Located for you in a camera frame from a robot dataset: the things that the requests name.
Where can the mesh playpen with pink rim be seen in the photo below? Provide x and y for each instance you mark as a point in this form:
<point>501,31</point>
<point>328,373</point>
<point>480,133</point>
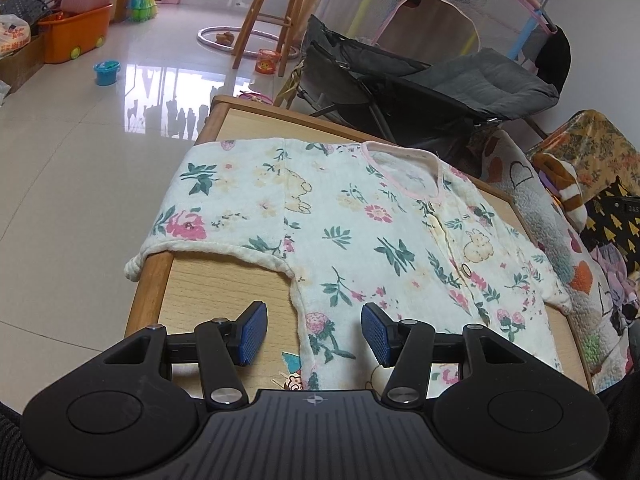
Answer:
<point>440,25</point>

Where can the patterned cushion pile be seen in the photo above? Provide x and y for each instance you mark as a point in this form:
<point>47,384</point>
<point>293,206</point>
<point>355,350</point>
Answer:
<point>600,140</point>

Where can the pink toy drum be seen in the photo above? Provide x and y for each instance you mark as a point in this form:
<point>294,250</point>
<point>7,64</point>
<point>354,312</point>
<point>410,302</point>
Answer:
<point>255,97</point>

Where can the orange plastic bin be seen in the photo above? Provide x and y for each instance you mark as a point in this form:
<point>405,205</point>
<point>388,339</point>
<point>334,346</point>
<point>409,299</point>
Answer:
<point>75,35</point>

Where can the small brown toy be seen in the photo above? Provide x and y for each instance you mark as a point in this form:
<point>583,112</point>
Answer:
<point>224,38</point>

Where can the lilac cloth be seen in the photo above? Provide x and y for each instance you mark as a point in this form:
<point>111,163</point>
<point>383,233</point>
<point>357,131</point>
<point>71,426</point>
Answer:
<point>620,280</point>

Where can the wooden ladder stool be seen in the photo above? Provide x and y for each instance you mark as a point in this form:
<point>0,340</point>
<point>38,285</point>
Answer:
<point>252,15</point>

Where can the floral baby garment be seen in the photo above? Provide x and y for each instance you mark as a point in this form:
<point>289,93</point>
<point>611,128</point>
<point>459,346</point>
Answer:
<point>350,220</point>

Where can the black cloth with yellow trees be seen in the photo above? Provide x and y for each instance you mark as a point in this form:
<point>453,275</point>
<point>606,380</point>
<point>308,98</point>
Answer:
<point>617,230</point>

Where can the cardboard box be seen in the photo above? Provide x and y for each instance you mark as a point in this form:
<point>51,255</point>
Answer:
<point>20,65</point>

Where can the white orange plastic bag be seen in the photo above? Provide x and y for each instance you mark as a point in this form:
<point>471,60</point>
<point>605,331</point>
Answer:
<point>14,32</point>

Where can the green toy bowling pins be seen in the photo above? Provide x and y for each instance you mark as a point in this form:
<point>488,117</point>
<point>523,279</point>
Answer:
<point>142,7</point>

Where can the white hoop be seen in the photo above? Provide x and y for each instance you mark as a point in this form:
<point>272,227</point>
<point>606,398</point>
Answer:
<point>205,42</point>

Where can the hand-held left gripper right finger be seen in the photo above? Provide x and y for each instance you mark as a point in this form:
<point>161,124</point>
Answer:
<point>377,332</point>

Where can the grey baby stroller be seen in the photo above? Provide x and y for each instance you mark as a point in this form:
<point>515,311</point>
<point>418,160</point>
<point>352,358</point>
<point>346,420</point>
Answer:
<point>475,85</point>

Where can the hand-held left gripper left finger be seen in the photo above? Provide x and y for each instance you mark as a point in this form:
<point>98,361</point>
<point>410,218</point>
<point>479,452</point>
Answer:
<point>252,332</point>

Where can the brown white plush toy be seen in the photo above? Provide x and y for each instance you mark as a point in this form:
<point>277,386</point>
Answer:
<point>562,180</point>

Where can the blue toy bucket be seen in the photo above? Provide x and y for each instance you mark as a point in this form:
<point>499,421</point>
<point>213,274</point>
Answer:
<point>107,74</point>

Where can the heart print fleece blanket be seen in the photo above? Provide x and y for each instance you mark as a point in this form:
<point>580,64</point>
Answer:
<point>550,220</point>

